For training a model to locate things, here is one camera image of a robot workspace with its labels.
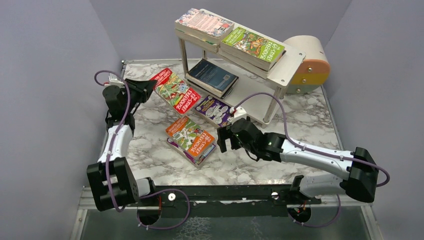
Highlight pink floral book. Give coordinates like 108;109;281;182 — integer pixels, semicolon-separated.
174;8;235;44

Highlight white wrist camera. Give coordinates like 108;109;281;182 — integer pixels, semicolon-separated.
108;73;124;88
229;106;247;124

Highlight white two-tier shelf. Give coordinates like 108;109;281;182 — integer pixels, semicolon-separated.
174;8;307;129

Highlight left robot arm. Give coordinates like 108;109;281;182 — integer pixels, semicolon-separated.
86;79;157;212

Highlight round wooden drawer box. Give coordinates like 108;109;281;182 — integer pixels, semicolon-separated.
284;35;331;95

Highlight green 104-storey treehouse book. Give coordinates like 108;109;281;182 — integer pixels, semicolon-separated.
175;29;219;53

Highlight blue orange sunset book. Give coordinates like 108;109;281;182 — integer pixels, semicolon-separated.
218;49;269;80

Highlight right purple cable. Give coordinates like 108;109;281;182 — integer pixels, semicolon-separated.
231;92;391;229

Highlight purple cartoon book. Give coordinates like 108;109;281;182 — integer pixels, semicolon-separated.
193;95;234;128

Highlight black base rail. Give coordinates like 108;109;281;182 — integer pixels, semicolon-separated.
89;183;323;220

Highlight dark green forest book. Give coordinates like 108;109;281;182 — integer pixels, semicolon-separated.
185;74;238;99

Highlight red bottom books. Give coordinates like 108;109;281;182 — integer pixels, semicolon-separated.
166;137;217;167

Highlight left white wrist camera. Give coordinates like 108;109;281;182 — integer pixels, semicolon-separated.
108;73;124;88

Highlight dark blue Nineteen Eighty-Four book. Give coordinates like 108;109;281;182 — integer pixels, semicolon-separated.
186;58;239;82

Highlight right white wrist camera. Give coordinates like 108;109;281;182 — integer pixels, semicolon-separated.
229;106;247;124

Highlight red 13-storey treehouse book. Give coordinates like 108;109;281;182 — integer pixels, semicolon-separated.
150;68;202;115

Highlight green 65-storey treehouse book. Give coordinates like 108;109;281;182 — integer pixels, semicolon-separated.
220;26;286;71

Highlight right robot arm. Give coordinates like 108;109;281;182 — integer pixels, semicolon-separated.
216;118;379;203

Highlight orange 78-storey treehouse book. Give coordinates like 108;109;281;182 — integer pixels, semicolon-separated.
165;116;216;158

